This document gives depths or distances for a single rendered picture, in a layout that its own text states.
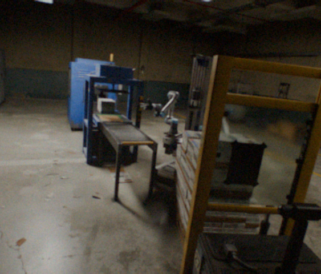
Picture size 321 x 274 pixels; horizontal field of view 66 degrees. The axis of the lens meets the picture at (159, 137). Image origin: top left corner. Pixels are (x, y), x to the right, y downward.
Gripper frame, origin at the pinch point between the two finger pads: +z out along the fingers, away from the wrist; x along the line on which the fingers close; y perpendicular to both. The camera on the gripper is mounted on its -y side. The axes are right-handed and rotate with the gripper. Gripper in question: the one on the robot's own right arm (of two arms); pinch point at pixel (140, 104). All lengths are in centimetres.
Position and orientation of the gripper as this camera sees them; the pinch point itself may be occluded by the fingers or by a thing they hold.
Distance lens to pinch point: 371.2
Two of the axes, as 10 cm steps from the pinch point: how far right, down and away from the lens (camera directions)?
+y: -1.6, 9.2, 3.5
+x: -5.1, -3.8, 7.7
